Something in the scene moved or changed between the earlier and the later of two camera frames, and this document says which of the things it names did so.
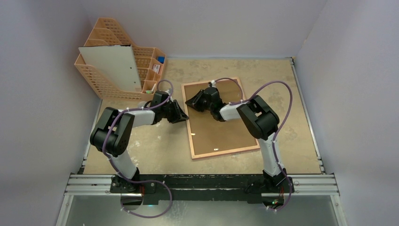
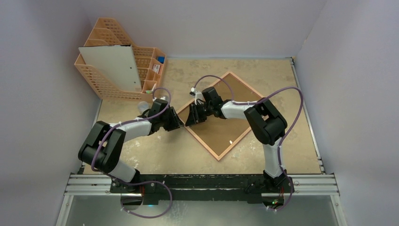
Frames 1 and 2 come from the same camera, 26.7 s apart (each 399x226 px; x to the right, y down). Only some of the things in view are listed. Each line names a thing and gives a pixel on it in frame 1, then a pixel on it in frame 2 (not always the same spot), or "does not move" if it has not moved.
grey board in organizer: (116, 62) does not move
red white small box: (156, 68) does not move
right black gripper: (201, 100) to (199, 112)
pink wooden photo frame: (217, 153) to (190, 127)
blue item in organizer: (161, 59) does not move
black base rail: (189, 187) does not move
